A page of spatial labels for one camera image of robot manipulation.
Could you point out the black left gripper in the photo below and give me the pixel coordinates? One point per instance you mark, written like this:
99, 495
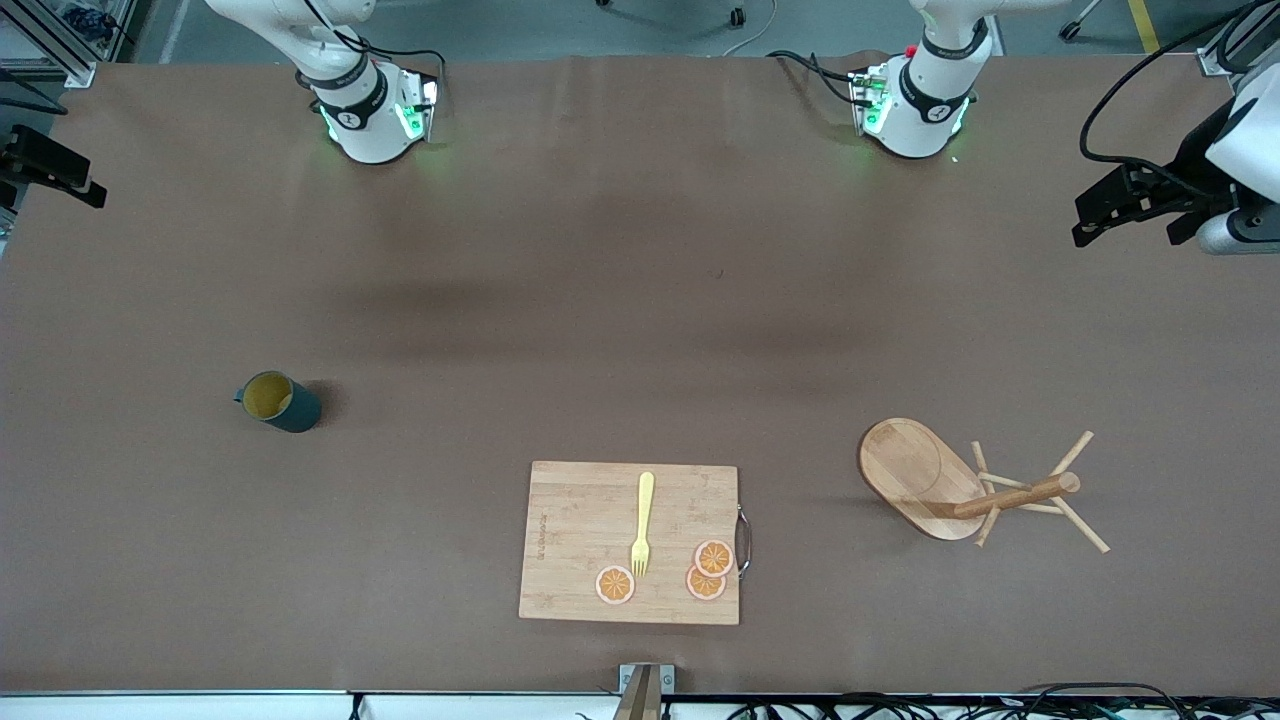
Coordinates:
1191, 163

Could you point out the teal cup yellow inside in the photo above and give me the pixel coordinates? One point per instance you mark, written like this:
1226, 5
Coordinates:
298, 412

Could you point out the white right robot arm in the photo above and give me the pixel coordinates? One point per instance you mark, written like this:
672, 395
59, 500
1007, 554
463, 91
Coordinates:
365, 120

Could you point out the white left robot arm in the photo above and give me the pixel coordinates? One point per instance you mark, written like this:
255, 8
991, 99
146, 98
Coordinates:
925, 110

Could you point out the wooden mug rack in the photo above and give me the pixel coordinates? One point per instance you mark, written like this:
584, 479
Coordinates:
905, 465

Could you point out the orange slice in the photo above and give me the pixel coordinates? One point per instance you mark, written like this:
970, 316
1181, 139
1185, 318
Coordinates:
714, 557
699, 588
615, 585

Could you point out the yellow plastic fork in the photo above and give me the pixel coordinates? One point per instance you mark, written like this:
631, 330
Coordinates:
645, 500

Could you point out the bamboo cutting board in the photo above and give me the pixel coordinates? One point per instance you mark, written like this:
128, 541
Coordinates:
570, 540

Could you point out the aluminium frame post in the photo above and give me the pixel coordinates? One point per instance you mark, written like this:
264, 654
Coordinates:
60, 45
1225, 57

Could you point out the grey metal clamp bracket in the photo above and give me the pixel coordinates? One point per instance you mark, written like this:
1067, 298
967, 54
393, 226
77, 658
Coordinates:
645, 690

